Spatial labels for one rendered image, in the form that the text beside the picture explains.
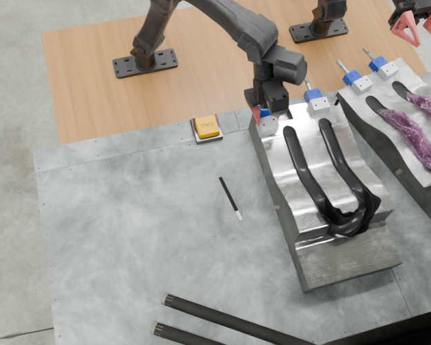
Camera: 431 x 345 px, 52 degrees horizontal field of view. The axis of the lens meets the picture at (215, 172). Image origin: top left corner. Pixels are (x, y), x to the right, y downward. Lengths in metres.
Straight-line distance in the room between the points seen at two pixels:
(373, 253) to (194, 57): 0.81
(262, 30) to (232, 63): 0.46
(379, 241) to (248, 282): 0.36
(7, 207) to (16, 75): 0.72
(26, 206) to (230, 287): 1.26
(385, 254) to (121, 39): 1.03
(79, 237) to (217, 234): 0.37
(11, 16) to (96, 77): 1.43
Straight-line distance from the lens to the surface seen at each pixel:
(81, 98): 1.41
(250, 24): 1.03
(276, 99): 1.04
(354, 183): 1.21
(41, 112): 2.39
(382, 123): 1.37
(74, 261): 1.22
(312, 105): 1.29
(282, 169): 1.21
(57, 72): 1.49
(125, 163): 1.28
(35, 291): 2.08
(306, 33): 1.58
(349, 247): 1.21
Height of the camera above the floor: 1.96
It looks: 66 degrees down
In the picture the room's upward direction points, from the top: 10 degrees clockwise
